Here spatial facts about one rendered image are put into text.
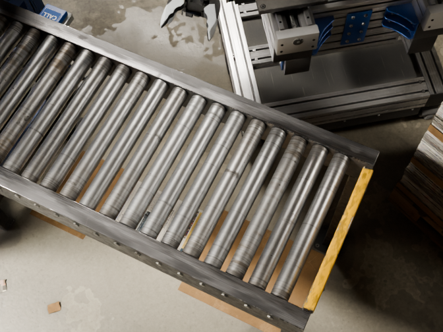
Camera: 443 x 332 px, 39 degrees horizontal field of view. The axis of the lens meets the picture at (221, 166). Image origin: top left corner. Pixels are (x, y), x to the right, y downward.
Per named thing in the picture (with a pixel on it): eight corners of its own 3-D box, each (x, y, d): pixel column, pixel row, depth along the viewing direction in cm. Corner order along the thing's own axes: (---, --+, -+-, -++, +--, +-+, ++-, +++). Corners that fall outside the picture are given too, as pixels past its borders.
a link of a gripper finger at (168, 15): (161, 39, 146) (188, 16, 149) (161, 24, 140) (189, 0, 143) (151, 31, 146) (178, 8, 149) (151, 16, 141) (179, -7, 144)
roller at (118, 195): (190, 95, 190) (189, 87, 185) (113, 227, 173) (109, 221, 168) (176, 89, 191) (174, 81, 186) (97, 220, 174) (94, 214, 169)
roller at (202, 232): (271, 126, 183) (263, 115, 179) (199, 266, 166) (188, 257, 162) (258, 125, 186) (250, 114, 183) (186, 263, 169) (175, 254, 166)
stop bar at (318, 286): (374, 172, 172) (375, 170, 170) (313, 315, 156) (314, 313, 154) (362, 168, 172) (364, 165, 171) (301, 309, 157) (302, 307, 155)
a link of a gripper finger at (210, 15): (219, 50, 146) (212, 18, 149) (221, 35, 140) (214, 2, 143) (207, 51, 145) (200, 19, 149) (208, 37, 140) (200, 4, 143)
